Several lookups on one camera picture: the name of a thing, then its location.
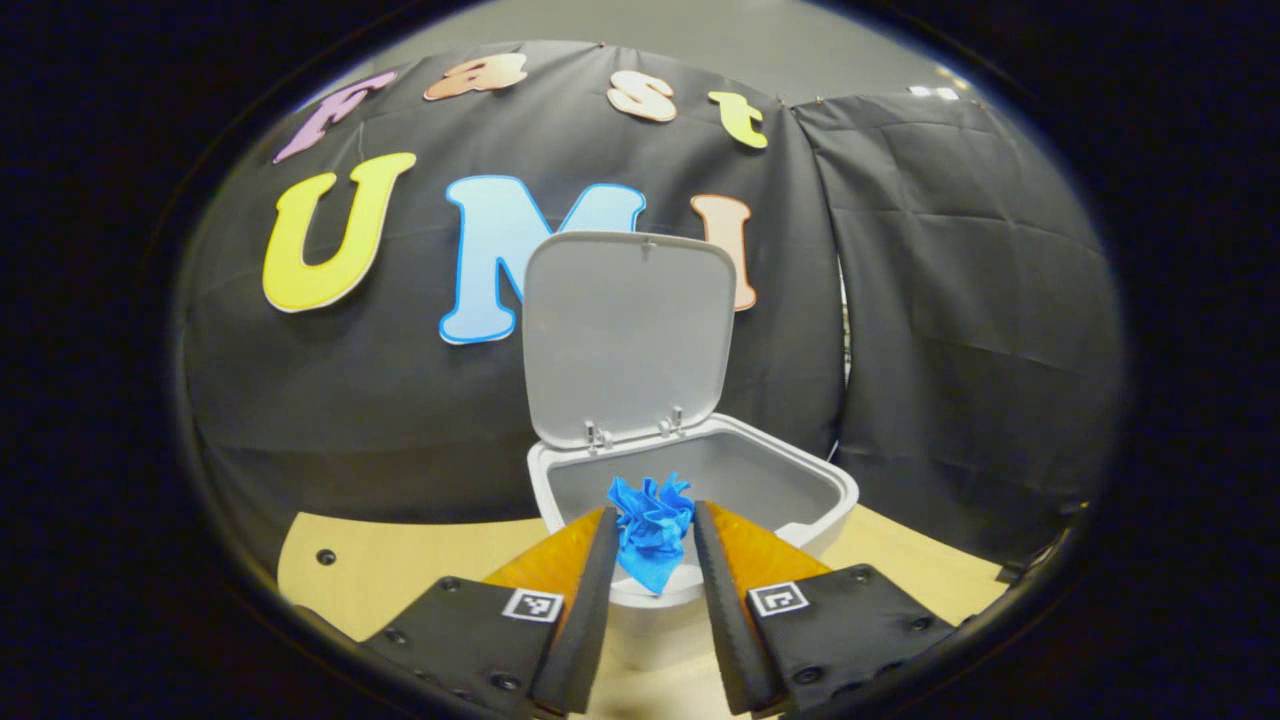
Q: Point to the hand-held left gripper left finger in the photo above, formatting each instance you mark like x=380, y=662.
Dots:
x=590, y=620

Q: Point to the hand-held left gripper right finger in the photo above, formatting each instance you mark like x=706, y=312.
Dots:
x=725, y=620

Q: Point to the blue paper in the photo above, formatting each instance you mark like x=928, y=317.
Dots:
x=650, y=540

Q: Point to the white desktop garbage bin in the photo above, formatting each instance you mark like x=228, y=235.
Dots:
x=630, y=330

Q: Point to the wooden desktop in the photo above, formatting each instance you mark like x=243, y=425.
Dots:
x=420, y=560

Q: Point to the black backdrop cloth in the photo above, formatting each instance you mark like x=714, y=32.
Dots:
x=950, y=300

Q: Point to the small ceiling light panel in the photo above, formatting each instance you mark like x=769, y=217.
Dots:
x=930, y=92

